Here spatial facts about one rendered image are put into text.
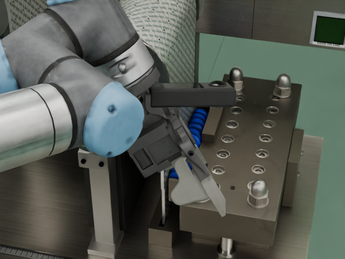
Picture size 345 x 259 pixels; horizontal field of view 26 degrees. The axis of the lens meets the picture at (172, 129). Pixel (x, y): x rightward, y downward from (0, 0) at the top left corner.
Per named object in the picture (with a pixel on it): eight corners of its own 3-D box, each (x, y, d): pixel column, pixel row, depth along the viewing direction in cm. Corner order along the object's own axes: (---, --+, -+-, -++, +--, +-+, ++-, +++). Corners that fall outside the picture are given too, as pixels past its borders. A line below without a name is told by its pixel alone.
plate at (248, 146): (179, 230, 128) (179, 204, 124) (223, 96, 158) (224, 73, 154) (272, 246, 125) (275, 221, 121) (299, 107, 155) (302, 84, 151)
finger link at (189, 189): (192, 234, 96) (158, 173, 99) (232, 211, 96) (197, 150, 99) (188, 232, 93) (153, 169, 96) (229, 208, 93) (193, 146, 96)
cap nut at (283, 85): (271, 96, 148) (273, 77, 145) (274, 86, 151) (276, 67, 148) (290, 99, 147) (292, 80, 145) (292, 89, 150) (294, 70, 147)
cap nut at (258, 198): (245, 206, 124) (246, 186, 121) (248, 191, 126) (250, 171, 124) (267, 210, 123) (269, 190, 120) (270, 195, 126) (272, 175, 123)
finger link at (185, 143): (202, 186, 97) (170, 131, 100) (214, 179, 97) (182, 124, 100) (196, 180, 93) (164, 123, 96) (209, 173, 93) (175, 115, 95)
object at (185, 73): (160, 189, 128) (159, 102, 117) (191, 109, 146) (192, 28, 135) (164, 189, 128) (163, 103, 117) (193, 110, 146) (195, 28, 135)
